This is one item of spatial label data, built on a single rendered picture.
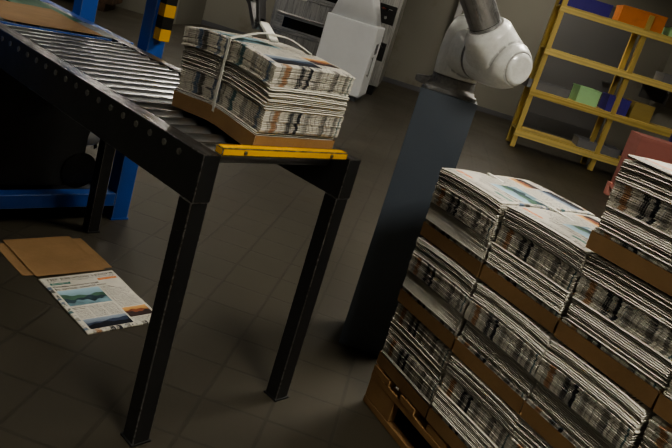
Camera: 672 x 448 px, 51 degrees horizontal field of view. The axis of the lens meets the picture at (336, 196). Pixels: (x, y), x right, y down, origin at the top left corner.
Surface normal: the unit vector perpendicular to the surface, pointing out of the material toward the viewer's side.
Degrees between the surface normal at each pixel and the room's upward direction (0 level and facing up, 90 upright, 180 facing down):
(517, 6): 90
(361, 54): 90
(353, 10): 90
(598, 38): 90
